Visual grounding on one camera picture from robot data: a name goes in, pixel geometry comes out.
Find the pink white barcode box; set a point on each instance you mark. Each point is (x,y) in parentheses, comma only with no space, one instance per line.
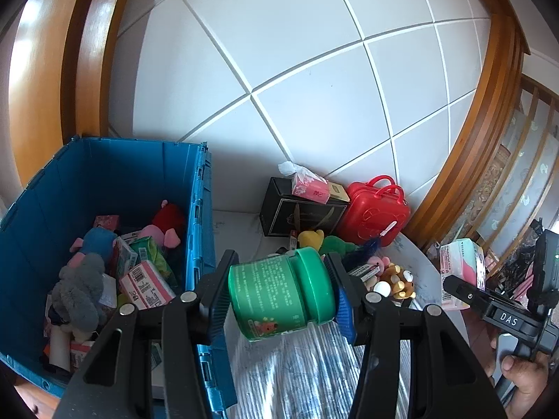
(146,288)

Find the grey plush toy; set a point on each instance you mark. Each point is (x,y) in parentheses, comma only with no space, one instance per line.
(81,297)

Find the yellow plush toy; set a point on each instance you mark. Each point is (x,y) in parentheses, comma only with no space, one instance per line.
(311,239)

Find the pink square box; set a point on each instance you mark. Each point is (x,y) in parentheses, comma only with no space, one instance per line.
(107,222)

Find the blue feather duster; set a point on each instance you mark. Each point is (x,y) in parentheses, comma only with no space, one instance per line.
(375,240)

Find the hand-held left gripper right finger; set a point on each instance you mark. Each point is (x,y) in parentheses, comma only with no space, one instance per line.
(343,310)

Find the green plastic jar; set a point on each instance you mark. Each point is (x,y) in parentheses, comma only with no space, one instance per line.
(270,292)

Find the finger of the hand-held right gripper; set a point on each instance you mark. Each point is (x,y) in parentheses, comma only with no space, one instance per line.
(465,290)

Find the green plush toy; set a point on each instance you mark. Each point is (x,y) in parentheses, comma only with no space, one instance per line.
(336,244)

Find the blue pink pig plush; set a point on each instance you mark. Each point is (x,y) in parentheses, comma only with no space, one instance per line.
(98,240)

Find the medicine box with face print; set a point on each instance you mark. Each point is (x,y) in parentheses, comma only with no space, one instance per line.
(122,255)

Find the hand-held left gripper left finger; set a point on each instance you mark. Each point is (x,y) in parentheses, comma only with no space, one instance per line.
(218,310)

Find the long black green box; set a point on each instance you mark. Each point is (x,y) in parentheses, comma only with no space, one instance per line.
(362,270)

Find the brown bear plush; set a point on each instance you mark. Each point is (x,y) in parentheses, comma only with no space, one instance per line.
(401,281)

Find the patterned curtain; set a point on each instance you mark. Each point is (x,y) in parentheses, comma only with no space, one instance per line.
(515,174)

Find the person's right hand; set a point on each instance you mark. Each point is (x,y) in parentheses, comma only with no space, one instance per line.
(526,377)

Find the pink green tissue pack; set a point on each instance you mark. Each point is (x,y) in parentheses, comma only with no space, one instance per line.
(463,262)

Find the white padded headboard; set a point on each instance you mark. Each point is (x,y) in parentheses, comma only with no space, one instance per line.
(305,74)

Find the wooden headboard post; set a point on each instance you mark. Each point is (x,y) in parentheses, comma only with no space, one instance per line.
(489,96)
(91,52)

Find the red small suitcase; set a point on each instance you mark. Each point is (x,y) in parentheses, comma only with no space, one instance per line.
(375,216)

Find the green packet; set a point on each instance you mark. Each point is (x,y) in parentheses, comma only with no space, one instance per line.
(150,251)

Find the small gold box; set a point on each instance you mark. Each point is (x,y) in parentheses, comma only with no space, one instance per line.
(336,191)

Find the blue plastic crate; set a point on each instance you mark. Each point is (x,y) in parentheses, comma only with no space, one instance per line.
(131,170)

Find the small pink pig plush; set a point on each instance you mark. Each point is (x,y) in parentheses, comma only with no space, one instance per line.
(377,264)

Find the pig plush in red dress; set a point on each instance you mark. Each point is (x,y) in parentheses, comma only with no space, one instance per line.
(168,220)

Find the black gift bag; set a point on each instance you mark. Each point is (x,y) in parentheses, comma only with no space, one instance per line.
(301,218)

